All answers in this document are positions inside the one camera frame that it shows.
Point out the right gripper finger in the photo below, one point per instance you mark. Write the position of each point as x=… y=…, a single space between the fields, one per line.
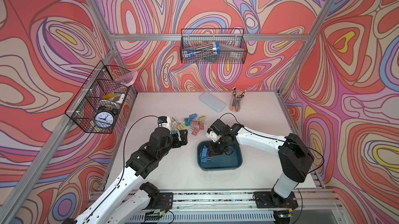
x=210 y=155
x=216 y=152

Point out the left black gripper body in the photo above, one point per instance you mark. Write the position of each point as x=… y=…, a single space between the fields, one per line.
x=169 y=141

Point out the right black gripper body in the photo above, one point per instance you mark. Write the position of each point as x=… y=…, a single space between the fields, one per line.
x=221 y=143

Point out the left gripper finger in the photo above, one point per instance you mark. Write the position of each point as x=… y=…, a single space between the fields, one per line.
x=183 y=134
x=182 y=142

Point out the blue binder clip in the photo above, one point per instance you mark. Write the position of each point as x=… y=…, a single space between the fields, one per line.
x=205 y=157
x=193 y=116

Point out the dark teal storage tray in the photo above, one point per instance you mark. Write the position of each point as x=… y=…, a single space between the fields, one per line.
x=230 y=160

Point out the yellow binder clip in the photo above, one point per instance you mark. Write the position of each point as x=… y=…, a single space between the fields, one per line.
x=180 y=126
x=202 y=119

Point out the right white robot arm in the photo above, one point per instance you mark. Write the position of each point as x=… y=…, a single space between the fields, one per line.
x=295 y=157

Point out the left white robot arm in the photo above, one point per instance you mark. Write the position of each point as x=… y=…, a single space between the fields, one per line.
x=128 y=195

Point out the large teal binder clip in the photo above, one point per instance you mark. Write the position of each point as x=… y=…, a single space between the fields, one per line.
x=187 y=121

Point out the blue binder clip top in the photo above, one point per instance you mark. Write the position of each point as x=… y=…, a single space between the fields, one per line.
x=193 y=116

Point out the yellow white box in basket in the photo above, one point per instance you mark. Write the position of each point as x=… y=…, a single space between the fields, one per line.
x=115 y=97

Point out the clear pen cup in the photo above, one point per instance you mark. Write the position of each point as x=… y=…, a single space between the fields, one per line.
x=236 y=98

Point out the translucent plastic case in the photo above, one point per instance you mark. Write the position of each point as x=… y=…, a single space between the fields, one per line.
x=212 y=102

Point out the black alarm clock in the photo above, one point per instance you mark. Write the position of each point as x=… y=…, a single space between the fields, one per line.
x=105 y=118

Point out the pink item in basket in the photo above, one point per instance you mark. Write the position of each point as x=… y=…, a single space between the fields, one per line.
x=127 y=79

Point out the clear tube of pens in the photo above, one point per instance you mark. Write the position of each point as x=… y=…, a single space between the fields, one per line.
x=210 y=49

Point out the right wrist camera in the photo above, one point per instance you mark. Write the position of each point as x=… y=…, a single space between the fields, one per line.
x=213 y=136

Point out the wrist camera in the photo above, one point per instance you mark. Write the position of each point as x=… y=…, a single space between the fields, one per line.
x=213 y=136
x=164 y=121

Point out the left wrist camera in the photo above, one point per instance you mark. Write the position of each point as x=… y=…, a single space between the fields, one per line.
x=164 y=121

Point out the black wire basket left wall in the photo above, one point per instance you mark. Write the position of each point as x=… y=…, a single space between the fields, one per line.
x=81 y=111

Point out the black wire basket wall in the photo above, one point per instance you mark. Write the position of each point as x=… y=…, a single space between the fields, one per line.
x=233 y=48
x=81 y=111

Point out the black wire basket back wall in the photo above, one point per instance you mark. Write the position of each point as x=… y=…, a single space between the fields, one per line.
x=233 y=48

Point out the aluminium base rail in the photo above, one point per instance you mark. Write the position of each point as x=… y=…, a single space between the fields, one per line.
x=305 y=206

